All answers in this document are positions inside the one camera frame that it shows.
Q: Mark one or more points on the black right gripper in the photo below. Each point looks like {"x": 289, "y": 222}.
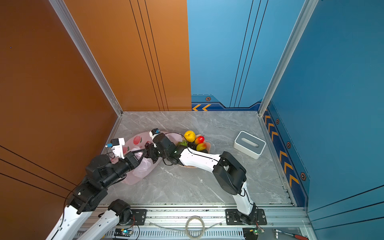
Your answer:
{"x": 151, "y": 154}

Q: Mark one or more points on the green apple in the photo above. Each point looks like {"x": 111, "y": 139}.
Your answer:
{"x": 183, "y": 143}

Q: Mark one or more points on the red handled tool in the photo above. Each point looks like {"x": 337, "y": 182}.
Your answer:
{"x": 278, "y": 232}

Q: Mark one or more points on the pink printed plastic bag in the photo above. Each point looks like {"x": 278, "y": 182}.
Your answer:
{"x": 146, "y": 166}

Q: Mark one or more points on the right aluminium corner post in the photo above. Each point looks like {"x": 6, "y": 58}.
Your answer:
{"x": 295, "y": 36}

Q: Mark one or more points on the right green circuit board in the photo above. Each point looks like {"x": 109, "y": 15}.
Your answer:
{"x": 257, "y": 231}

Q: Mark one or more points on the pink fruit plate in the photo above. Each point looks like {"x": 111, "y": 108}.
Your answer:
{"x": 207, "y": 151}

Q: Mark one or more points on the left green circuit board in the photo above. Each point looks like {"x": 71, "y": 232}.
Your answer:
{"x": 125, "y": 232}

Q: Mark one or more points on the white grey tissue box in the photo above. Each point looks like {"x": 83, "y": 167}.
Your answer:
{"x": 249, "y": 144}

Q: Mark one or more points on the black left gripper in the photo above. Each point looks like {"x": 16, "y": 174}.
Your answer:
{"x": 132, "y": 159}

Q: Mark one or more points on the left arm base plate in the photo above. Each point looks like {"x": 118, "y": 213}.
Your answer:
{"x": 138, "y": 216}

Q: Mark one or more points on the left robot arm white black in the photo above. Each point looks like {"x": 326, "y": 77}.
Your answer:
{"x": 101, "y": 174}

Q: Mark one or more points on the aluminium front rail frame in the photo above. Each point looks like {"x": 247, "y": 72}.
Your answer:
{"x": 206, "y": 222}

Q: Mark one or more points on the aluminium corner post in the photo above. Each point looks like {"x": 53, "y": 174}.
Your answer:
{"x": 76, "y": 36}
{"x": 295, "y": 36}

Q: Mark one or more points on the left aluminium corner post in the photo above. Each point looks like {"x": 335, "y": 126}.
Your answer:
{"x": 76, "y": 36}

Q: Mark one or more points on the yellow red mango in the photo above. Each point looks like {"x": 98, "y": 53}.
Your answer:
{"x": 201, "y": 147}

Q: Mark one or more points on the green circuit board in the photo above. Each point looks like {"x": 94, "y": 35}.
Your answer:
{"x": 125, "y": 232}
{"x": 257, "y": 231}

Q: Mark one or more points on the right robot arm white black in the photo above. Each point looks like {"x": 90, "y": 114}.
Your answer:
{"x": 229, "y": 173}

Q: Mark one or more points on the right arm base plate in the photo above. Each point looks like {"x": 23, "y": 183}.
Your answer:
{"x": 232, "y": 216}

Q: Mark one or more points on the red yellow apple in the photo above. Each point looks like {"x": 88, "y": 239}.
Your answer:
{"x": 199, "y": 140}

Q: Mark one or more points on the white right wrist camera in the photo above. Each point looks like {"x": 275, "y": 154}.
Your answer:
{"x": 153, "y": 133}

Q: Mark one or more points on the purple grape bunch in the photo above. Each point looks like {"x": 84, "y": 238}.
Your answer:
{"x": 192, "y": 145}

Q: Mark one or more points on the yellow orange fruit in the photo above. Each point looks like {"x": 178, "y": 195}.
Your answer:
{"x": 190, "y": 136}

